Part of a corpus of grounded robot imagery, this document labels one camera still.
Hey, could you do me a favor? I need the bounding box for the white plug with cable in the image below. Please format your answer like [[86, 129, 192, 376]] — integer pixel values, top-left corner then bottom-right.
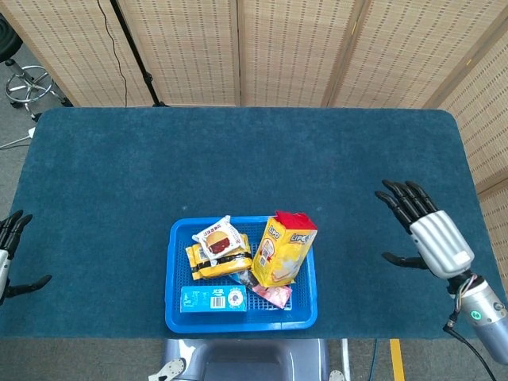
[[0, 126, 37, 150]]

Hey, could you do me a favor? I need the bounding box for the bamboo folding screen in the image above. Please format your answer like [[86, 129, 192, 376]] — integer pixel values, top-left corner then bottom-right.
[[0, 0, 508, 255]]

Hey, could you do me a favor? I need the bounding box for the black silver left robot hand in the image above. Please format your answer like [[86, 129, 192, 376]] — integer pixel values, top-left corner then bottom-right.
[[0, 209, 52, 306]]

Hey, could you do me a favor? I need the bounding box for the blue floor cable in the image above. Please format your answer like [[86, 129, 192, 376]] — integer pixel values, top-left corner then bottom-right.
[[367, 339, 380, 381]]

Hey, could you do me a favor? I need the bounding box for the small white burger snack packet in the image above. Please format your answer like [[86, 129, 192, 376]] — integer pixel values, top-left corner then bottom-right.
[[191, 214, 243, 261]]

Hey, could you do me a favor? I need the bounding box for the grey blue robot torso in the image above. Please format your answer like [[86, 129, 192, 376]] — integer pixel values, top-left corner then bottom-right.
[[148, 338, 348, 381]]

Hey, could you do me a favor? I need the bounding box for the yellow snack pack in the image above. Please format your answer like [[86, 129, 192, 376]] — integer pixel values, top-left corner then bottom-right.
[[185, 233, 253, 281]]

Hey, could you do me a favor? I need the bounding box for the black stool with chrome base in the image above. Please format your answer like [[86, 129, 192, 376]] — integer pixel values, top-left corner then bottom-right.
[[0, 13, 74, 122]]

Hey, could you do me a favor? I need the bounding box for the dark blue carpet table cover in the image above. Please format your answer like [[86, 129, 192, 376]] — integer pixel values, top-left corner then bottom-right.
[[0, 106, 493, 341]]

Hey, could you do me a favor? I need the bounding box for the thin black hanging cable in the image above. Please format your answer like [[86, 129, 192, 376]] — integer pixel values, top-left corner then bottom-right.
[[96, 0, 129, 107]]

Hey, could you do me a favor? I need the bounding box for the blue chocolate chip cookie box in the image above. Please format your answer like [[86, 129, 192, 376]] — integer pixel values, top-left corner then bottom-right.
[[179, 285, 248, 314]]

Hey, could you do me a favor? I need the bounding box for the red yellow Lipo bag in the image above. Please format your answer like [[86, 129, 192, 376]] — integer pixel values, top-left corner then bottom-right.
[[252, 210, 318, 289]]

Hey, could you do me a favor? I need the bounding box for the blue pink biscuit box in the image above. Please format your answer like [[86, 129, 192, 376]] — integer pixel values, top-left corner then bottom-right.
[[232, 269, 294, 310]]

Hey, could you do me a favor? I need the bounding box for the yellow floor tape strip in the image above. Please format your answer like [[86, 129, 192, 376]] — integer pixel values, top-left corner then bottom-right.
[[389, 338, 406, 381]]

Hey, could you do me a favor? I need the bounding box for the blue plastic perforated basket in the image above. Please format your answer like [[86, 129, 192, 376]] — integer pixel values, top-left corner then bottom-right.
[[164, 215, 318, 333]]

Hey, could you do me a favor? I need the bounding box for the black tripod stand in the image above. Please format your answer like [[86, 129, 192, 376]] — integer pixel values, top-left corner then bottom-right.
[[109, 0, 171, 108]]

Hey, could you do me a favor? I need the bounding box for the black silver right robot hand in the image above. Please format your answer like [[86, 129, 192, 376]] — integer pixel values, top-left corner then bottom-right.
[[374, 179, 475, 279]]

